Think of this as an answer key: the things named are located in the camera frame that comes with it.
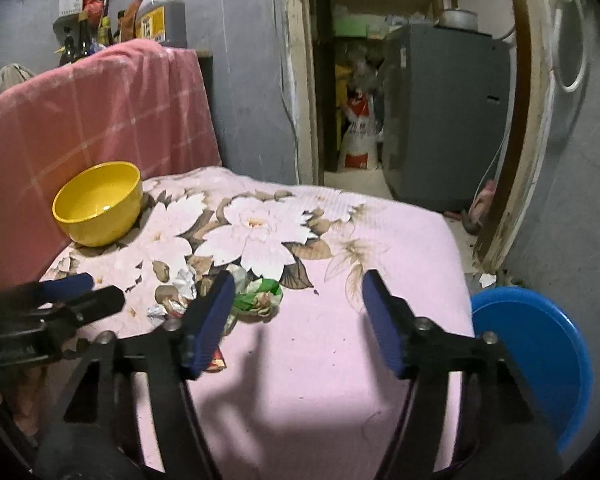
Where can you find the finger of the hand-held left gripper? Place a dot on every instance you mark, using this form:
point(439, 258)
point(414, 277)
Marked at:
point(65, 287)
point(100, 300)

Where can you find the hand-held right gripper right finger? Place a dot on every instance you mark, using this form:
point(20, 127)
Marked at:
point(385, 330)

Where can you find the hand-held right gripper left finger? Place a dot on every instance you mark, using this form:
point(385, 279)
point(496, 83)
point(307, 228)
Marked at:
point(207, 325)

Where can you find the silver wrapper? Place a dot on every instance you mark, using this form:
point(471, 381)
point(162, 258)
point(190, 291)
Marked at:
point(180, 290)

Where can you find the green wrapper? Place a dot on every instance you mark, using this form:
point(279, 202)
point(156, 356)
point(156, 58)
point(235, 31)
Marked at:
point(257, 295)

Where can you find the blue plastic basin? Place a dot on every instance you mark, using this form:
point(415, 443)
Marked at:
point(535, 360)

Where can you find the red wrapper scrap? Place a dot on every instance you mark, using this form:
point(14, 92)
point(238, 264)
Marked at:
point(217, 362)

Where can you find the yellow bowl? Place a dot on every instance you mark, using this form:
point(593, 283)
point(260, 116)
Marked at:
point(97, 205)

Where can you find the pink floral table cloth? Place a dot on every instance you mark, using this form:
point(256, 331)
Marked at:
point(300, 360)

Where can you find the pink slipper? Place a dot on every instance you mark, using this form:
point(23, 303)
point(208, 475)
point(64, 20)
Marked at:
point(485, 205)

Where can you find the pink checked towel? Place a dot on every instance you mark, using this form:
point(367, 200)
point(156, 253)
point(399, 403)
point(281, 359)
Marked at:
point(80, 125)

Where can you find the red white sack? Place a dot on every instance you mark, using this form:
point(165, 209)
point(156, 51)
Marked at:
point(360, 135)

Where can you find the grey cloth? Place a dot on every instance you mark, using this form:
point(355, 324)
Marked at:
point(11, 80)

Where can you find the grey refrigerator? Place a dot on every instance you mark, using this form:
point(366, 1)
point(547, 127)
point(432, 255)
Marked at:
point(445, 120)

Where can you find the dark sauce bottle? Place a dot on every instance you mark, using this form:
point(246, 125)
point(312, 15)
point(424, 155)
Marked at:
point(80, 42)

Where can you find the red plastic bag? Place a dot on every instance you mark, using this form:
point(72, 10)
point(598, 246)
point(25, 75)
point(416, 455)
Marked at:
point(92, 5)

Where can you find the white paper label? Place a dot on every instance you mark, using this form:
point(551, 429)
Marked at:
point(71, 1)

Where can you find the large oil jug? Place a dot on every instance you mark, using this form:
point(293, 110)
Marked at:
point(162, 15)

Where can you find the green box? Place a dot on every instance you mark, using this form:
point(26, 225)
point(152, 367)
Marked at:
point(350, 25)

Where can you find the metal pot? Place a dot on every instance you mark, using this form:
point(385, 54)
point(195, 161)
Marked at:
point(457, 17)

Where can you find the white door frame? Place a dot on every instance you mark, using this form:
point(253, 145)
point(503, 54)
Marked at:
point(520, 135)

